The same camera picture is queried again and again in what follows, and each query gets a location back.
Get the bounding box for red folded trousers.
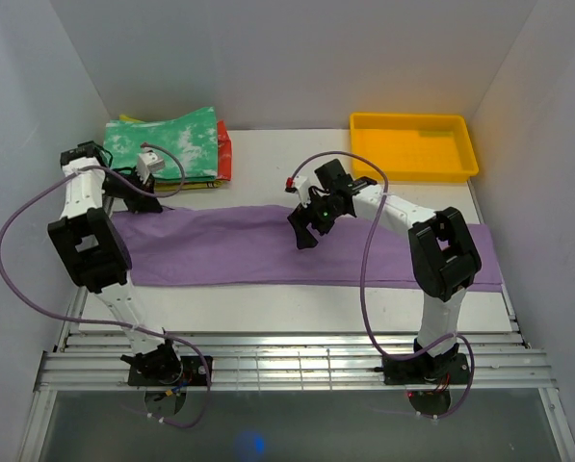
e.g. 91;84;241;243
217;120;232;181

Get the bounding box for yellow plastic tray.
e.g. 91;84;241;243
350;112;479;183

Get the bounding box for green white folded trousers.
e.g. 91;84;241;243
103;107;219;182

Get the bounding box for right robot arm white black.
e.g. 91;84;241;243
285;159;482;389

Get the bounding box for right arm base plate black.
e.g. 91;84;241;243
375;353;471;386

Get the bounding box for aluminium rail frame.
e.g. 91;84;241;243
34;283;558;396

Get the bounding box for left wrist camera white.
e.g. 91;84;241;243
136;150;166;183

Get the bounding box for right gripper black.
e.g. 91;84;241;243
288;189;344;250

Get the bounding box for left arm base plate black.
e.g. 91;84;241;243
126;355;214;388

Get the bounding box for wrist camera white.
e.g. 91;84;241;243
136;150;166;183
285;175;311;208

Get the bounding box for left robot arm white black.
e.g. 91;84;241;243
47;141;183;385

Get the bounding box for yellow folded trousers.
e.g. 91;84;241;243
118;115;228;192

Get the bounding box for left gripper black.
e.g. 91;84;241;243
101;166;162;215

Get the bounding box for purple trousers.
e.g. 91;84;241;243
110;203;504;293

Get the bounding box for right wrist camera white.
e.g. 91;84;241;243
285;175;311;208

